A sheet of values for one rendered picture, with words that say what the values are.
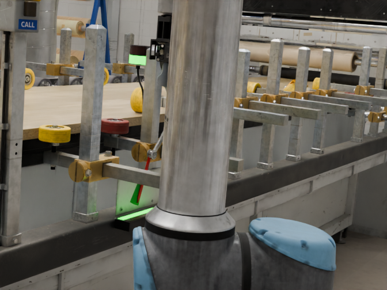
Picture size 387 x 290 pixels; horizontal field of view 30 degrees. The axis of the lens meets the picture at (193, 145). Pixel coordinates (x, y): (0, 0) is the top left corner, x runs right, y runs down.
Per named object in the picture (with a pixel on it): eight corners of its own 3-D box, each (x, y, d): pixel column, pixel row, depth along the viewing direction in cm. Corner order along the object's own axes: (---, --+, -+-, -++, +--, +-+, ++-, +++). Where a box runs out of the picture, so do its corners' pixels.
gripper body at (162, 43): (148, 62, 182) (151, 13, 180) (166, 61, 189) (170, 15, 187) (173, 65, 178) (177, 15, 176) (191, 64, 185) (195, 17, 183)
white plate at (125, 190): (173, 198, 205) (175, 164, 203) (116, 215, 183) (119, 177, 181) (171, 198, 205) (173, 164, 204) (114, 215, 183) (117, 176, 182)
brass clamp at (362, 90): (374, 96, 348) (375, 86, 348) (365, 97, 337) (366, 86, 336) (361, 94, 352) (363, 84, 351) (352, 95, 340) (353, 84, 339)
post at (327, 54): (321, 163, 305) (334, 49, 297) (318, 164, 302) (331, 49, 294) (313, 161, 307) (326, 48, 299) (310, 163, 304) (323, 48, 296)
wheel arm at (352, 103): (371, 110, 270) (372, 100, 270) (367, 110, 267) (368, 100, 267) (251, 94, 295) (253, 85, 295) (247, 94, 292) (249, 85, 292)
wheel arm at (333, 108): (348, 114, 249) (349, 103, 248) (344, 115, 246) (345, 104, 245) (222, 96, 274) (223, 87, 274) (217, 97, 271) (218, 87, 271)
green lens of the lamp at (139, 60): (155, 64, 195) (156, 56, 195) (142, 64, 190) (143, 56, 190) (137, 62, 198) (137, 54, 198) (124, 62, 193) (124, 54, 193)
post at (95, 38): (95, 222, 177) (107, 25, 170) (86, 225, 175) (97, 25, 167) (84, 220, 179) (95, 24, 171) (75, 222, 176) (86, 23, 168)
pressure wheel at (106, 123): (132, 158, 209) (135, 119, 207) (115, 161, 202) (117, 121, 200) (110, 154, 213) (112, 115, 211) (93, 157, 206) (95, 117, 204)
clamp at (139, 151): (173, 157, 202) (174, 140, 201) (145, 163, 191) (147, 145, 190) (156, 154, 205) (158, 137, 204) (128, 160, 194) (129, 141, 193)
